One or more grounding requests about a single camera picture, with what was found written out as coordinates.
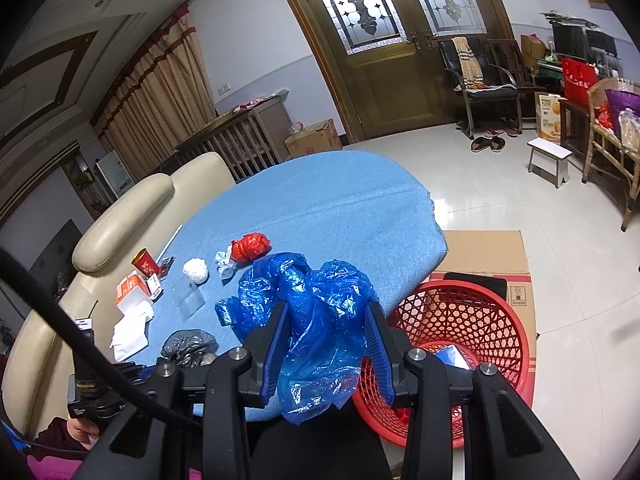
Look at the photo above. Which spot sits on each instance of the white wall socket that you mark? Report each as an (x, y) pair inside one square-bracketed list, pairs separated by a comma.
[(223, 89)]

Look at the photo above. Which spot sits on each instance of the white paper sheet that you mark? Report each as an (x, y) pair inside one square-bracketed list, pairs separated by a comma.
[(127, 340)]

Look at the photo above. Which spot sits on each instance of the clear plastic sheet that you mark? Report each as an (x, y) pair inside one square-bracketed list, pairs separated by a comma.
[(189, 300)]

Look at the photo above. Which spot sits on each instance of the black metal chair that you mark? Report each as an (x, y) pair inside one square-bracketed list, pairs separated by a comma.
[(492, 92)]

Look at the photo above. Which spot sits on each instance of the red plastic bag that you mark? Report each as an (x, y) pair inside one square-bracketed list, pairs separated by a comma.
[(250, 247)]

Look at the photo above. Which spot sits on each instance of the beige leather sofa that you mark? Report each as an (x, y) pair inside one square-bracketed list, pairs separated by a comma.
[(125, 210)]

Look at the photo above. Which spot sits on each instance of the beige curtain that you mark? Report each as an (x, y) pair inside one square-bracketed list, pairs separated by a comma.
[(155, 95)]

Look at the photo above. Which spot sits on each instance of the dark snack wrapper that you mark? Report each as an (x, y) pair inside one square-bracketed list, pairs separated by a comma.
[(165, 265)]

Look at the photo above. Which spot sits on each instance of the white stool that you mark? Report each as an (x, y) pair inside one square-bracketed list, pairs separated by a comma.
[(547, 147)]

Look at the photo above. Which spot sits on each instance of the flat cardboard sheet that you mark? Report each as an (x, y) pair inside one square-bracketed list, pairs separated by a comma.
[(485, 252)]

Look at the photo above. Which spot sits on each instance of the person's left forearm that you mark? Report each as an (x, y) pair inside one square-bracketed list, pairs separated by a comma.
[(50, 452)]

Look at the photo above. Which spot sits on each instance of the dark wooden display cabinet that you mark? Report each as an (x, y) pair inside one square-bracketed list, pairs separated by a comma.
[(82, 180)]

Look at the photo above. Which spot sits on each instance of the dark wooden side table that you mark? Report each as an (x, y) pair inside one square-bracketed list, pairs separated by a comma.
[(575, 125)]

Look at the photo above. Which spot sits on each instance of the blue plastic bag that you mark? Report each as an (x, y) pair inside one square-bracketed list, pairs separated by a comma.
[(325, 310)]

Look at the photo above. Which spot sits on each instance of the white standing appliance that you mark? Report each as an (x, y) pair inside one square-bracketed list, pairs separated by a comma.
[(115, 175)]

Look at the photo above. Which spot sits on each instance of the purple cushion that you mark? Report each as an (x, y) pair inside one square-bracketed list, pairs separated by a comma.
[(625, 105)]

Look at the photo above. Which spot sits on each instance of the wicker chair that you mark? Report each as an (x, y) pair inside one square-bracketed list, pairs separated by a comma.
[(600, 125)]

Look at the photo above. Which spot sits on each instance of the white drinking straw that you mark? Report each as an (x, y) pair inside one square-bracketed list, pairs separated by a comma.
[(170, 242)]

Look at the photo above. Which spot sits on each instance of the red plastic basket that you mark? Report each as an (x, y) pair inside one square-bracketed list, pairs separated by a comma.
[(475, 320)]

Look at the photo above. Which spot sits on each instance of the white folded tissue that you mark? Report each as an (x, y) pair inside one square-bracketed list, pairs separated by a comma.
[(142, 310)]

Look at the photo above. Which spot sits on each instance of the striped scarf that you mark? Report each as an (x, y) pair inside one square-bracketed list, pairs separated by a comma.
[(467, 65)]

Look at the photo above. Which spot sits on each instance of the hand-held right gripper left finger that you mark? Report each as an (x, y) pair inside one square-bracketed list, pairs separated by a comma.
[(275, 350)]

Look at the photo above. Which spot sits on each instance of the blue white carton box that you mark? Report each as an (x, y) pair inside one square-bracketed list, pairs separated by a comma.
[(452, 357)]

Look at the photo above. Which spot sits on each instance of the clear plastic bag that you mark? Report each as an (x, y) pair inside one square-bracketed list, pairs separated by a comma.
[(630, 127)]

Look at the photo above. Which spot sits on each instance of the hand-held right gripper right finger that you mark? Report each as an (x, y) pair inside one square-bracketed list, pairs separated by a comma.
[(377, 345)]

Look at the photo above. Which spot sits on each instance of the small white labelled box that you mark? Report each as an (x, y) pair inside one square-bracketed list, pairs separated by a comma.
[(154, 287)]

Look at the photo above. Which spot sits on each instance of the red paper cup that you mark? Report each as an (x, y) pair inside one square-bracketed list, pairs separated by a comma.
[(146, 264)]

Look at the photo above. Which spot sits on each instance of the person's left hand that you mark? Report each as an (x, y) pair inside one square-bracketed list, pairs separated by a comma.
[(82, 431)]

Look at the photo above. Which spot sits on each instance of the clear plastic wrapper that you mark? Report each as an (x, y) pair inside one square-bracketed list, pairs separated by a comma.
[(225, 262)]

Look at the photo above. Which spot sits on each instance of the black television screen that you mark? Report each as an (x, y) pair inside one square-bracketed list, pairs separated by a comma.
[(55, 250)]

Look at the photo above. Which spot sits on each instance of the blue tablecloth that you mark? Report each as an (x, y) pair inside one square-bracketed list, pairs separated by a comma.
[(325, 200)]

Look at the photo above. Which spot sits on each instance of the red gift bag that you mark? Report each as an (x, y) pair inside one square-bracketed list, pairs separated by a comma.
[(577, 80)]

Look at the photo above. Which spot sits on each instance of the black plastic bag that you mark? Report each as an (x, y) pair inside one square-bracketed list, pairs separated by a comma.
[(190, 342)]

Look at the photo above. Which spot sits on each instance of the yellow white carton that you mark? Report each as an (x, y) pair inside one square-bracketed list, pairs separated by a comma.
[(550, 115)]

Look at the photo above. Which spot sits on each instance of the open brown cardboard box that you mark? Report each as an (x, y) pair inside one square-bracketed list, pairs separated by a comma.
[(532, 52)]

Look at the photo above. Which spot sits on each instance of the wooden double door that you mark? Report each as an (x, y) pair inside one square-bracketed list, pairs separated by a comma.
[(385, 95)]

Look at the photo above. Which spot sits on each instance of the dark wooden armchair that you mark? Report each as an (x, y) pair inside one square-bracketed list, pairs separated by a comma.
[(505, 57)]

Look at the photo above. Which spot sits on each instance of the black monitor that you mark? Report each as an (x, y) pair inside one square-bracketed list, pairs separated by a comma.
[(570, 40)]

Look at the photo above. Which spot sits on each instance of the orange white tissue pack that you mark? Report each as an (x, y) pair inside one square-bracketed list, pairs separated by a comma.
[(129, 290)]

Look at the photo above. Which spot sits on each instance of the white paper ball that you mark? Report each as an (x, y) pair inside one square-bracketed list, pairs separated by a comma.
[(195, 270)]

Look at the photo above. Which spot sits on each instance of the black flat pad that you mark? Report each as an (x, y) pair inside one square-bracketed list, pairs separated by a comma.
[(492, 282)]

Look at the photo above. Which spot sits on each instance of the wooden crib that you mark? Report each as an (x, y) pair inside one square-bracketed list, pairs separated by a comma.
[(250, 135)]

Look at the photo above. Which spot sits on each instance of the pink cloth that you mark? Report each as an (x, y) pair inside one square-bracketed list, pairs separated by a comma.
[(250, 103)]

